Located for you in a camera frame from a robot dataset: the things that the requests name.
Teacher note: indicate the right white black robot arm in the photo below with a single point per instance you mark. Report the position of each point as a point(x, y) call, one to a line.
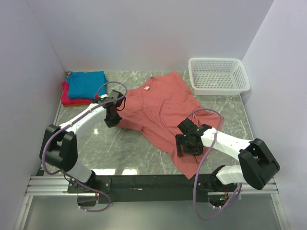
point(257, 165)

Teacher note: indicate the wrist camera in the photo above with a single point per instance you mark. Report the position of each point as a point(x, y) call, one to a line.
point(114, 95)
point(187, 126)

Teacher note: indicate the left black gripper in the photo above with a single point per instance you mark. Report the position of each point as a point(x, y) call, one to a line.
point(114, 122)

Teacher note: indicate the white plastic basket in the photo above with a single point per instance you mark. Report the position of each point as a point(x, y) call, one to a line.
point(218, 76)

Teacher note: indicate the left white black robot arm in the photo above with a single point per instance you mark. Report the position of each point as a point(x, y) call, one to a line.
point(59, 150)

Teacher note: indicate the folded orange t shirt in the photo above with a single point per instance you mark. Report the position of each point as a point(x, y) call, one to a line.
point(75, 104)

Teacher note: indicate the folded magenta t shirt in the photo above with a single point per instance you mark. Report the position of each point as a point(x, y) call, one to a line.
point(65, 97)

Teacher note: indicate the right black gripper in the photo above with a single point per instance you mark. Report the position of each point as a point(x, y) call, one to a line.
point(180, 139)

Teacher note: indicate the black base beam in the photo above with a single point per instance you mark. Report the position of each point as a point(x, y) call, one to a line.
point(142, 188)

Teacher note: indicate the salmon pink t shirt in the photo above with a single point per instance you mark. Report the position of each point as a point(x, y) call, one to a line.
point(156, 108)

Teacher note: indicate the folded blue t shirt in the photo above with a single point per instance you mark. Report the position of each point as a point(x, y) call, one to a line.
point(85, 85)

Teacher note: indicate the aluminium rail frame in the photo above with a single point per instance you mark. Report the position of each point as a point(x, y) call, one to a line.
point(58, 186)

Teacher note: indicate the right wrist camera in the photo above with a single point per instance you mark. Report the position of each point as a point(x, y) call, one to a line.
point(187, 126)

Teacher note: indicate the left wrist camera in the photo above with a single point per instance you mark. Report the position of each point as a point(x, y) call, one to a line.
point(114, 95)

